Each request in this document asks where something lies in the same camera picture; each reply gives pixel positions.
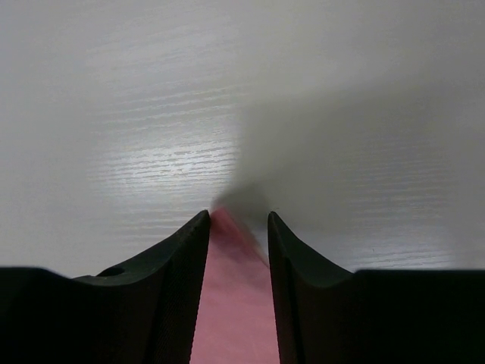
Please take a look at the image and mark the light pink t shirt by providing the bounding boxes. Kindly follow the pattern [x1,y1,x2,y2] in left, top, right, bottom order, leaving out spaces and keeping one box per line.
[190,208,279,364]

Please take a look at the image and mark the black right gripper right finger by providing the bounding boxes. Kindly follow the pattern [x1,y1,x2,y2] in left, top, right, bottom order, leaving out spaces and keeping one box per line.
[268,212,484,363]

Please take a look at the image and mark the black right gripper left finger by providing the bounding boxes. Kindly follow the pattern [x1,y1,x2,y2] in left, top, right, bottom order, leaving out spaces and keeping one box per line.
[1,211,211,363]

